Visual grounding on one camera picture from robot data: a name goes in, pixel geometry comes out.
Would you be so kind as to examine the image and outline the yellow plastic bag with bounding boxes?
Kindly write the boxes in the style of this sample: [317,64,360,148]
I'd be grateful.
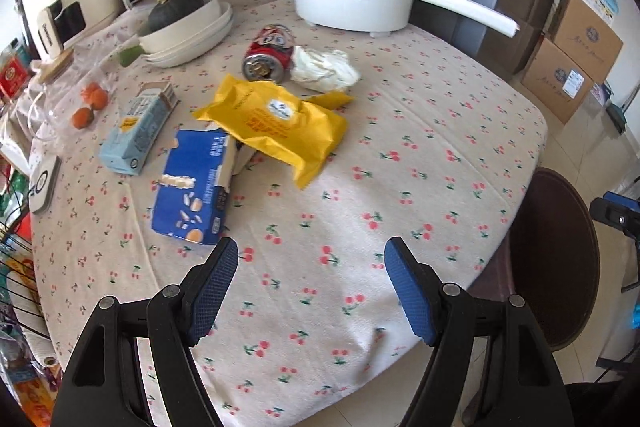
[192,74,357,191]

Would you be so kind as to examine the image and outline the white tissue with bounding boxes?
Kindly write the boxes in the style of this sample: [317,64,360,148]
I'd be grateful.
[290,46,362,94]

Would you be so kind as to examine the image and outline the dark green pumpkin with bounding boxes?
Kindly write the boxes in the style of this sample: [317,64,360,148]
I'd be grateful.
[148,0,206,32]

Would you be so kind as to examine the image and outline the small white round-button device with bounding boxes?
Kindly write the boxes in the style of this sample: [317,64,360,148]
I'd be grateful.
[29,154,62,214]

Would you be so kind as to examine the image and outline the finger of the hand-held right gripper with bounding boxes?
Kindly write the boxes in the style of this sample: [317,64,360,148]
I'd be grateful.
[589,192,640,233]

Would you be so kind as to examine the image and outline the brown cardboard box with label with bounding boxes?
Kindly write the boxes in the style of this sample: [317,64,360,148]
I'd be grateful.
[520,36,596,125]

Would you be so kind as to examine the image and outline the round brown stool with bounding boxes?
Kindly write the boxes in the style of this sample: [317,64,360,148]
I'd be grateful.
[510,167,601,353]

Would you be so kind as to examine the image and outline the white bowl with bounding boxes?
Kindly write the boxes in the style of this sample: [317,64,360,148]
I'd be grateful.
[137,0,223,55]

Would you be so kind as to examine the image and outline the stacked white bowls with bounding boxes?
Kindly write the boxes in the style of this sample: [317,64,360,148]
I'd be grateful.
[145,2,235,68]

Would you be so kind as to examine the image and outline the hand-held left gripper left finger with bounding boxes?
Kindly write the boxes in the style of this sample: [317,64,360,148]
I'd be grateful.
[50,237,239,427]

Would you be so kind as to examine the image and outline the crushed red drink can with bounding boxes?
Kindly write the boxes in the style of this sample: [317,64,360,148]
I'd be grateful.
[242,24,296,84]

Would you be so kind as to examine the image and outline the light blue drink carton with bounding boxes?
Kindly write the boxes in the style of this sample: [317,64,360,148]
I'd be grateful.
[99,82,180,176]

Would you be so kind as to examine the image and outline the cherry print tablecloth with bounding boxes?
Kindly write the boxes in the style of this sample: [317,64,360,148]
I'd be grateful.
[27,0,548,427]

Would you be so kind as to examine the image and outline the black wire rack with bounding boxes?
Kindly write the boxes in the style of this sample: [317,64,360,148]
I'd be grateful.
[0,207,66,427]

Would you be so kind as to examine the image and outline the jar with red label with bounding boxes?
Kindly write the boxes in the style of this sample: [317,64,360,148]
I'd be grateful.
[0,57,31,100]

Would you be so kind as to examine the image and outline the small green fruit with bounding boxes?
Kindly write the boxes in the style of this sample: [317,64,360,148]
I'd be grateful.
[116,46,146,68]

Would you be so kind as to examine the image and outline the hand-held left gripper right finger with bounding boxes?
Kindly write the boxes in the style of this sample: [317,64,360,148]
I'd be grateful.
[384,237,576,427]

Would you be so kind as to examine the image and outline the blue biscuit box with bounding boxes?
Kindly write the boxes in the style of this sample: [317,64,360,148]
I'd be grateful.
[151,128,246,248]

